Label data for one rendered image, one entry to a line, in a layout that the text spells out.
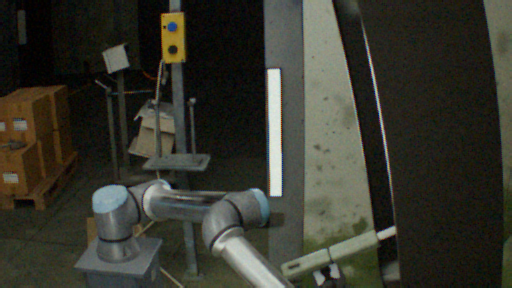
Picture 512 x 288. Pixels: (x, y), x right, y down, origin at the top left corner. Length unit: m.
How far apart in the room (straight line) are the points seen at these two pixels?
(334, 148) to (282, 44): 0.56
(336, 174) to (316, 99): 0.39
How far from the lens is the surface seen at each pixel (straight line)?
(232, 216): 1.46
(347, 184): 2.52
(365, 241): 1.51
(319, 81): 2.37
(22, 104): 4.50
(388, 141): 1.30
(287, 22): 2.34
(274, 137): 2.41
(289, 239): 2.64
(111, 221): 1.93
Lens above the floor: 1.62
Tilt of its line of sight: 17 degrees down
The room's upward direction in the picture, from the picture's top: 1 degrees counter-clockwise
